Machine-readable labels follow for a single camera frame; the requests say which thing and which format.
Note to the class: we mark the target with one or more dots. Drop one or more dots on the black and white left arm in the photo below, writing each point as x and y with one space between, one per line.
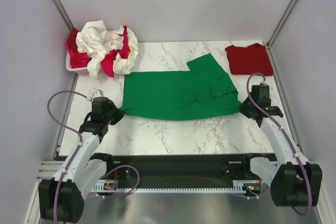
62 197

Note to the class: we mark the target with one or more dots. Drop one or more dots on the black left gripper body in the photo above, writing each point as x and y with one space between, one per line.
113 116

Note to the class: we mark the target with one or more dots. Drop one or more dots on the right aluminium frame post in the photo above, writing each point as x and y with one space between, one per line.
289 9

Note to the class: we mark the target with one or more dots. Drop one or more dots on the aluminium front rail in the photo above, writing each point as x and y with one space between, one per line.
48 168

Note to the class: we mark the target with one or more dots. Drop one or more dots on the crumpled red shirt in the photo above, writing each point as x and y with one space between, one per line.
71 41

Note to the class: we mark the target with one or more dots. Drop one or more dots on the crumpled pink shirt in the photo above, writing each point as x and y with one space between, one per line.
79 60

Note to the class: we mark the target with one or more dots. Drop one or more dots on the folded dark red t shirt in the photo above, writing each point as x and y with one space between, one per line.
249 60

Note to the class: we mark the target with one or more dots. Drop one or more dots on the green t shirt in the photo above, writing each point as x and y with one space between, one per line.
204 91

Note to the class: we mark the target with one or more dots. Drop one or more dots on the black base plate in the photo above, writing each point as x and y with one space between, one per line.
183 169

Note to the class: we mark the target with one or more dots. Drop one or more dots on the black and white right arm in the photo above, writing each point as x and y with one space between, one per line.
293 180

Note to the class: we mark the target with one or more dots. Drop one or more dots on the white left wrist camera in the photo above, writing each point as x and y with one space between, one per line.
97 93

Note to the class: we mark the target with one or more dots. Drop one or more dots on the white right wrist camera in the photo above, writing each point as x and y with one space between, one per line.
266 84

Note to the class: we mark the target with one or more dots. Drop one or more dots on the crumpled white shirt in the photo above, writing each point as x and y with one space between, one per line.
95 40
126 57

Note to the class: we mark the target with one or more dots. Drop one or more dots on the white laundry basket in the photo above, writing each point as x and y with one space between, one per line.
81 71

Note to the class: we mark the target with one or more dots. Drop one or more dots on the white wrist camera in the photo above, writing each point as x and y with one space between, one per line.
266 84
97 93

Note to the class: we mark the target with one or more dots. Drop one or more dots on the white slotted cable duct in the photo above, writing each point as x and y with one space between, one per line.
225 187

